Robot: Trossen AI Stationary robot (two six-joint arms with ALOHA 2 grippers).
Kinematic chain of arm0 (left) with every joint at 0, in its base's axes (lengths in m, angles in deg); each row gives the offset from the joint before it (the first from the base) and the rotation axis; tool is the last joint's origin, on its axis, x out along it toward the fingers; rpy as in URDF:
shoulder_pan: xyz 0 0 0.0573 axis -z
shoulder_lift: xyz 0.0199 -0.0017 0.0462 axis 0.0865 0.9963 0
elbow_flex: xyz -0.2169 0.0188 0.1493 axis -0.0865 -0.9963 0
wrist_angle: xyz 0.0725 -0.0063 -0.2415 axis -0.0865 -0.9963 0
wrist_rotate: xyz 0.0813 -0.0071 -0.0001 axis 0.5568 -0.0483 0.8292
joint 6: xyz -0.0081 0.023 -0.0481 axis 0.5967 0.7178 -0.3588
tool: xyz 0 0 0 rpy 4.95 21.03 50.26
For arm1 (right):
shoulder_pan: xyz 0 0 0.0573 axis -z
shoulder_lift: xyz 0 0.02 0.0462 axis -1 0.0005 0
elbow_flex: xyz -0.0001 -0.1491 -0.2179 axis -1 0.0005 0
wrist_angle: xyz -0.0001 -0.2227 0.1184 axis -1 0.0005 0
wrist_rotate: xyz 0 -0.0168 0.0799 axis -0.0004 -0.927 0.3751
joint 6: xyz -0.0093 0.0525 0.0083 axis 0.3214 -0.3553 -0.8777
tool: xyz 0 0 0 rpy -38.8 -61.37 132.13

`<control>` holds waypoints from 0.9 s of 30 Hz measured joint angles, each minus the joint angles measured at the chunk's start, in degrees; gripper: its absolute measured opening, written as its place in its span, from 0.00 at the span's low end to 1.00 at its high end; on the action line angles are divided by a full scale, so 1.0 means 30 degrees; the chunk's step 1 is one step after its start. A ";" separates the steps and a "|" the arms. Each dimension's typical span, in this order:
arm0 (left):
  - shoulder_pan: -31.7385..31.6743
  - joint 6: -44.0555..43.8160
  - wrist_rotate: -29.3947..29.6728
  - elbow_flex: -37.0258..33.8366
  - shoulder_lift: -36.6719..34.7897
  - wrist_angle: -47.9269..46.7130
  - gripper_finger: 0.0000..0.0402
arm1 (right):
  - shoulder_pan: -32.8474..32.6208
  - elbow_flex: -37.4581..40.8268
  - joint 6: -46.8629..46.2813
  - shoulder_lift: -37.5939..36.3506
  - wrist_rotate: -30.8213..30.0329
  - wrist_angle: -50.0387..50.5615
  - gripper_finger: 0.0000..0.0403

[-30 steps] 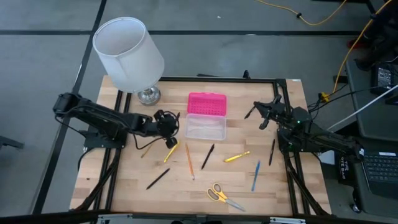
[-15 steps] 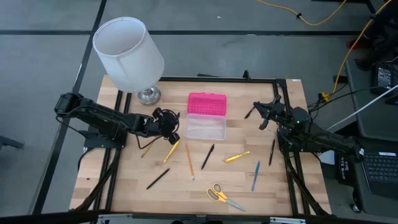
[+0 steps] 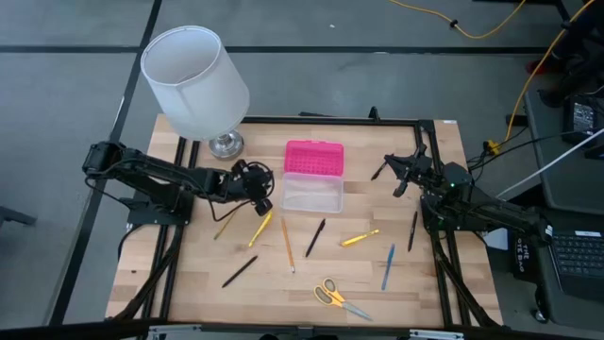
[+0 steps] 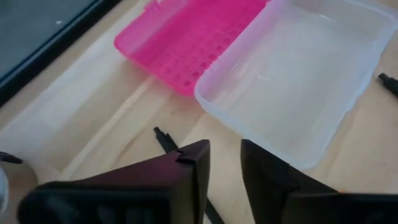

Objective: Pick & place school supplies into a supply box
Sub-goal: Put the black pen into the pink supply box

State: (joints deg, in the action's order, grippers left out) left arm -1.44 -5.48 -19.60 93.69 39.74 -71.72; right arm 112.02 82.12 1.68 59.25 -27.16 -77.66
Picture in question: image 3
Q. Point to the orange pencil with pink eraser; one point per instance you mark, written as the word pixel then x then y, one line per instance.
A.
pixel 288 245

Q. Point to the black tote bag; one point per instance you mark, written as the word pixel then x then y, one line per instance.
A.
pixel 526 260

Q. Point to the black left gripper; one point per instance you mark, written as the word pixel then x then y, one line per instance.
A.
pixel 257 181

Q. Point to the pink lid clear pencil box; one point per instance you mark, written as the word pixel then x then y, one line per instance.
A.
pixel 313 158

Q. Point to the black laptop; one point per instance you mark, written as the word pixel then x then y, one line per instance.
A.
pixel 578 257

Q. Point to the dark yellow pencil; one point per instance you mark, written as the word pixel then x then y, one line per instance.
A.
pixel 224 226

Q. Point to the black aluminium table frame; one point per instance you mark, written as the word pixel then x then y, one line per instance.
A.
pixel 330 120

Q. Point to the black rig crossbar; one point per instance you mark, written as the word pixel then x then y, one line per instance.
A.
pixel 71 330

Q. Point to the black device with screen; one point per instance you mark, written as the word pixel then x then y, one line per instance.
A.
pixel 582 118

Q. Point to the grey side desk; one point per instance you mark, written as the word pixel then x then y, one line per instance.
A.
pixel 557 189

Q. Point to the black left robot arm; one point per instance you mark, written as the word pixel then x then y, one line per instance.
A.
pixel 151 167

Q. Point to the black pen with white print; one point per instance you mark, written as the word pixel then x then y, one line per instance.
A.
pixel 379 171

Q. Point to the yellow highlighter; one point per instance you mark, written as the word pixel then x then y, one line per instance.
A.
pixel 358 238
pixel 260 229

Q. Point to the white shade silver table lamp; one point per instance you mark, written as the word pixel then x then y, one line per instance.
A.
pixel 193 85

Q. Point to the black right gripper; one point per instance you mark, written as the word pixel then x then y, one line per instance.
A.
pixel 420 169

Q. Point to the grey furniture leg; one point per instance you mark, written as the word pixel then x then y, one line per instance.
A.
pixel 14 215

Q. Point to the person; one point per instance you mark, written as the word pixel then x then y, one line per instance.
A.
pixel 580 52

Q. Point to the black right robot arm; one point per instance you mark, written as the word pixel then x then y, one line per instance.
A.
pixel 491 208

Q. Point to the blue pen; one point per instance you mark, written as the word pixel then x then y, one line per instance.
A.
pixel 388 266

